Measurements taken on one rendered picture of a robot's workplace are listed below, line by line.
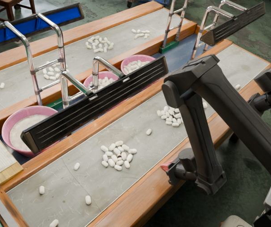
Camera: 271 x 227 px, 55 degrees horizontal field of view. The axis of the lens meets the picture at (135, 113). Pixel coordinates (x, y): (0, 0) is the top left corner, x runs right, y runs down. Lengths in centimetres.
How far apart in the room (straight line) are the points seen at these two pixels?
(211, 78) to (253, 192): 171
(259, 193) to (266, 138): 166
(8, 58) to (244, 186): 185
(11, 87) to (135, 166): 78
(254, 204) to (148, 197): 124
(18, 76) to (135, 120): 69
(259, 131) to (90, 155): 76
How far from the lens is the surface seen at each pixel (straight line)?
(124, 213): 101
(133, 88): 96
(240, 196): 214
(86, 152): 117
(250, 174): 229
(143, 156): 117
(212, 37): 137
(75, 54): 170
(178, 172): 96
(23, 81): 152
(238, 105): 57
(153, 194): 106
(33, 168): 112
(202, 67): 57
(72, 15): 139
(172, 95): 62
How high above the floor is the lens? 170
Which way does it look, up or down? 46 degrees down
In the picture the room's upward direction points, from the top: 10 degrees clockwise
